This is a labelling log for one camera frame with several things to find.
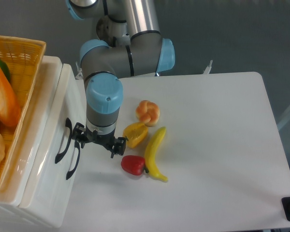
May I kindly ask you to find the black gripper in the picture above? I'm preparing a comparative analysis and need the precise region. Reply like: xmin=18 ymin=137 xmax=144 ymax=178
xmin=72 ymin=122 xmax=126 ymax=159

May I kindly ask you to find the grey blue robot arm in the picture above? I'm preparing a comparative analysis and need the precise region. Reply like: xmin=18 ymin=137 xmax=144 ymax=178
xmin=66 ymin=0 xmax=175 ymax=155

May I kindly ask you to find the white drawer cabinet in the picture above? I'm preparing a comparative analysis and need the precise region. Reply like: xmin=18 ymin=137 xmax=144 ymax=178
xmin=0 ymin=56 xmax=62 ymax=226

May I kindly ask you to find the yellow bell pepper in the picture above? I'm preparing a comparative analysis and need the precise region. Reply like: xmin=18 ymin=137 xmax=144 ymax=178
xmin=123 ymin=122 xmax=148 ymax=148

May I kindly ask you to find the red bell pepper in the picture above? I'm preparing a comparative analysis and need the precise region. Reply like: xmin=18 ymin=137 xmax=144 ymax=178
xmin=121 ymin=155 xmax=149 ymax=176

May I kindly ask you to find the yellow banana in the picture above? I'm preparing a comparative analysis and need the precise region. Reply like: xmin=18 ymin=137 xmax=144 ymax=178
xmin=144 ymin=127 xmax=168 ymax=182

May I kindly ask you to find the knotted bread bun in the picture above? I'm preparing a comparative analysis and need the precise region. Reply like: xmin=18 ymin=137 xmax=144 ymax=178
xmin=135 ymin=100 xmax=160 ymax=127

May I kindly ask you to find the orange baguette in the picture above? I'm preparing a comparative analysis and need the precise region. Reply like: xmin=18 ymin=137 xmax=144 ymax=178
xmin=0 ymin=67 xmax=21 ymax=127

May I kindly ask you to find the yellow woven basket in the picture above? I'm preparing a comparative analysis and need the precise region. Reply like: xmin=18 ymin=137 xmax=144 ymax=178
xmin=0 ymin=35 xmax=46 ymax=186

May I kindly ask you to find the green pepper in basket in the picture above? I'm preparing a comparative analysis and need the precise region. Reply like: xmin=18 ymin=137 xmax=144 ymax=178
xmin=0 ymin=59 xmax=11 ymax=83

